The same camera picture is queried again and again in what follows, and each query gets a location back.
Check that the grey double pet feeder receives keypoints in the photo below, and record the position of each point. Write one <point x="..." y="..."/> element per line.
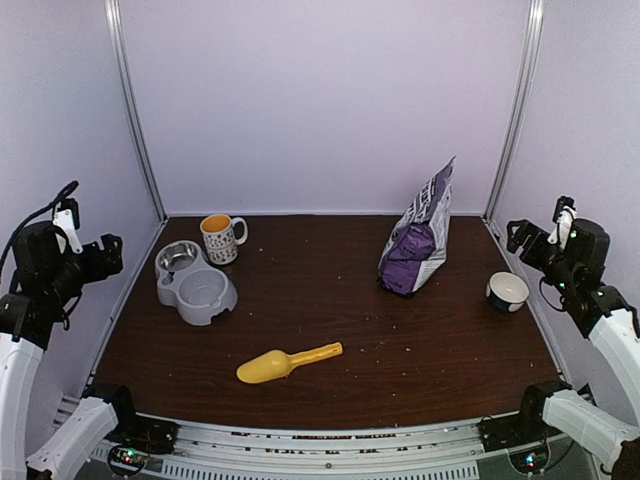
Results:
<point x="186" y="282"/>

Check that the yellow plastic scoop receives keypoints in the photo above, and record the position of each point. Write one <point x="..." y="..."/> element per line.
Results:
<point x="277" y="364"/>

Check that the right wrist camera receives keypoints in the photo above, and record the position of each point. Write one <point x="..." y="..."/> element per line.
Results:
<point x="564" y="216"/>

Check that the patterned mug yellow inside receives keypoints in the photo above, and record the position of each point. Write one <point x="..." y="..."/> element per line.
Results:
<point x="222" y="235"/>

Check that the right aluminium frame post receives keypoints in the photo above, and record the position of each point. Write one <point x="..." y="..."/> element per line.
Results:
<point x="528" y="64"/>

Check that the aluminium frame post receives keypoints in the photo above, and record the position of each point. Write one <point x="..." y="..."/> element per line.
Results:
<point x="528" y="64"/>
<point x="116" y="32"/>

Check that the front aluminium rail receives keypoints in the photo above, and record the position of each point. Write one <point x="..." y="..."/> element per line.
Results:
<point x="451" y="450"/>

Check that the white and blue bowl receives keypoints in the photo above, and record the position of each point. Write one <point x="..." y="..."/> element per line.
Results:
<point x="506" y="292"/>

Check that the purple pet food bag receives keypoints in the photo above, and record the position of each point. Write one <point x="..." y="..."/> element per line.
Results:
<point x="417" y="245"/>

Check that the left aluminium frame post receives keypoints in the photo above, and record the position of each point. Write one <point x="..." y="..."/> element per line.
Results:
<point x="116" y="32"/>

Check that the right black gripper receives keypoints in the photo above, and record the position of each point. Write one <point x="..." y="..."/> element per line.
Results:
<point x="526" y="229"/>

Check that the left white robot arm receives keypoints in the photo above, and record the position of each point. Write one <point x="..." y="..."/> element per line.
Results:
<point x="48" y="274"/>

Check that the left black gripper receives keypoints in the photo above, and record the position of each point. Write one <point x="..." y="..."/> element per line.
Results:
<point x="98" y="269"/>

